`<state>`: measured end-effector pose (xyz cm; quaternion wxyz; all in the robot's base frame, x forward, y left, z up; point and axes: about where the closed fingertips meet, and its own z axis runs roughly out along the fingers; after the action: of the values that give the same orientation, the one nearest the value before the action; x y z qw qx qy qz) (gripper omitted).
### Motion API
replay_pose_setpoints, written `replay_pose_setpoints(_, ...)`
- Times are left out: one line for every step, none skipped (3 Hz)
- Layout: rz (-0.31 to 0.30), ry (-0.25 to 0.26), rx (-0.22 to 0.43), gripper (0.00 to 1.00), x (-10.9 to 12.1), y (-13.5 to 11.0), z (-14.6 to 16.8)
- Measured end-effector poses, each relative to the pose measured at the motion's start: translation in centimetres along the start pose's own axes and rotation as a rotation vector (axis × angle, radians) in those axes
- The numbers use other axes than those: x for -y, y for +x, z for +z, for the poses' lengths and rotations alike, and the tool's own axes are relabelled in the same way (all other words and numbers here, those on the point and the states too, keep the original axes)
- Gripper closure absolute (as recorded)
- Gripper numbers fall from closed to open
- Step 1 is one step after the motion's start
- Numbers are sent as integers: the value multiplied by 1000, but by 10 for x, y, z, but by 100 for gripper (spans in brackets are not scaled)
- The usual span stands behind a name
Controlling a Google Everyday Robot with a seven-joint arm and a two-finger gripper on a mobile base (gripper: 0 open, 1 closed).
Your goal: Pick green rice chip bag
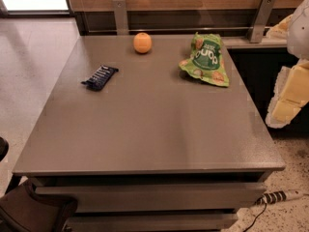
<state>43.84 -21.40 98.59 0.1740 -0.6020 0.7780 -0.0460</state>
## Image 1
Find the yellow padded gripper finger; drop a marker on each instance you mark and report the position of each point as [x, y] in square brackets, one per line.
[280, 30]
[291, 93]

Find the green rice chip bag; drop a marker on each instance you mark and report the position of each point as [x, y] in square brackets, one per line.
[206, 60]

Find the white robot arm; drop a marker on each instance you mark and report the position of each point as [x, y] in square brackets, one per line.
[298, 33]

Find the white power strip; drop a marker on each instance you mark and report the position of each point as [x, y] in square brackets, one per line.
[279, 196]

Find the orange fruit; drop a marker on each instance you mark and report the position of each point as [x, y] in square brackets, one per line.
[142, 43]

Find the grey lower drawer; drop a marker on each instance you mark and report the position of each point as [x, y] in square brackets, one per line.
[153, 223]

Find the grey drawer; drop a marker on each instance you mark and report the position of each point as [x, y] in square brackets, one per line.
[153, 223]
[148, 198]

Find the dark blue snack bar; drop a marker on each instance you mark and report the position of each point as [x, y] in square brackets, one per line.
[99, 78]

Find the grey upper drawer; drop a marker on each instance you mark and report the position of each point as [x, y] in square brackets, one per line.
[148, 198]

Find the dark brown chair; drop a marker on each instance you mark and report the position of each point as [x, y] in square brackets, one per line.
[22, 210]

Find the right metal wall bracket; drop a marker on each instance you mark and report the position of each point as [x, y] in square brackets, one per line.
[257, 28]

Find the metal wall bracket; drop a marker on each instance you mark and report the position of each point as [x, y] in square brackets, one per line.
[120, 15]
[257, 28]

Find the left metal wall bracket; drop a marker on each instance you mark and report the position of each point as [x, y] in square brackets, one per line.
[120, 15]

